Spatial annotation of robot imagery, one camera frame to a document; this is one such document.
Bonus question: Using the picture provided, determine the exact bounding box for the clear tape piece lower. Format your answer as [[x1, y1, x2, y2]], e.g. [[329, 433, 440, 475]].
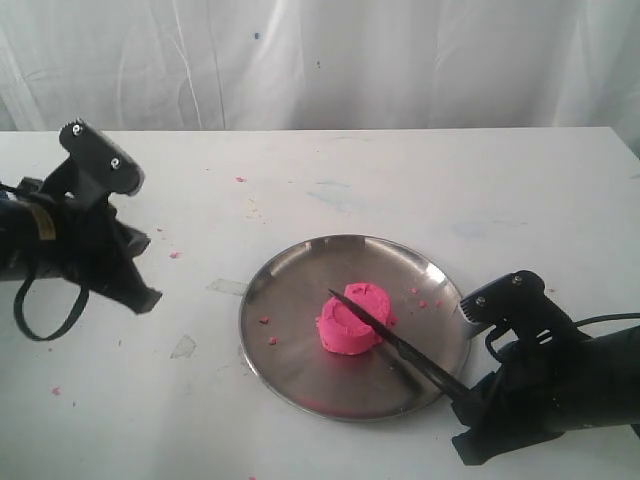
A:
[[170, 335, 197, 359]]

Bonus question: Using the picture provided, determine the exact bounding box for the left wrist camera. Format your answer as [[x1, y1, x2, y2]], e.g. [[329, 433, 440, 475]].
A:
[[59, 118, 145, 202]]

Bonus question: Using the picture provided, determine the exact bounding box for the clear tape piece upper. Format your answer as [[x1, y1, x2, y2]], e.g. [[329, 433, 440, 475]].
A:
[[206, 278, 247, 296]]

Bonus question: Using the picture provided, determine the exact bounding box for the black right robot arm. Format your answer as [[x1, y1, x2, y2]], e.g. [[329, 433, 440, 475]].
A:
[[452, 327, 639, 466]]

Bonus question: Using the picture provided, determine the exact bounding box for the pink clay half piece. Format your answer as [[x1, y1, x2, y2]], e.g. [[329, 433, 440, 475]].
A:
[[344, 282, 395, 328]]

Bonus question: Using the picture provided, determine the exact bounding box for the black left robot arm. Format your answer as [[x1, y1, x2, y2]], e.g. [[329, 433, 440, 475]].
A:
[[1, 177, 162, 314]]

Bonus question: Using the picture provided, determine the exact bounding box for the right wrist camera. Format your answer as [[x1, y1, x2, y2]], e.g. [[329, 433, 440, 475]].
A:
[[458, 270, 545, 339]]

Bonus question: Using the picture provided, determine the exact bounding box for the round steel plate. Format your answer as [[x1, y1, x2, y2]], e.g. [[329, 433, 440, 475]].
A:
[[239, 234, 470, 421]]

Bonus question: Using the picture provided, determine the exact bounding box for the clear tape piece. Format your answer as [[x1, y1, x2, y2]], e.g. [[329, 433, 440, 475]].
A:
[[206, 278, 247, 296], [170, 335, 197, 359]]

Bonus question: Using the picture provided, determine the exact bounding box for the pink clay lump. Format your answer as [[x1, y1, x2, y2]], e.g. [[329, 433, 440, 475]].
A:
[[316, 298, 382, 356]]

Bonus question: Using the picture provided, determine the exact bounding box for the white backdrop curtain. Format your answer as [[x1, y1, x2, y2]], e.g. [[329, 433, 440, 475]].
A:
[[1, 1, 639, 137]]

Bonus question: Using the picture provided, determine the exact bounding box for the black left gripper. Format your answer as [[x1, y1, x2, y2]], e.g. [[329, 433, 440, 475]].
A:
[[29, 193, 162, 314]]

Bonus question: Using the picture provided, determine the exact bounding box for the black knife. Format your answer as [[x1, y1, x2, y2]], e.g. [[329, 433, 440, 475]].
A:
[[328, 289, 471, 401]]

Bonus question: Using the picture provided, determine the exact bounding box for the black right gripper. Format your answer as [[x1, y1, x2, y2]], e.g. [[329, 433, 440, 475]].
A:
[[451, 334, 600, 466]]

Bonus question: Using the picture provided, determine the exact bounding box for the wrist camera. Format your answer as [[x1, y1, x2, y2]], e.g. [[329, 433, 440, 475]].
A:
[[458, 270, 545, 339], [59, 118, 145, 202]]

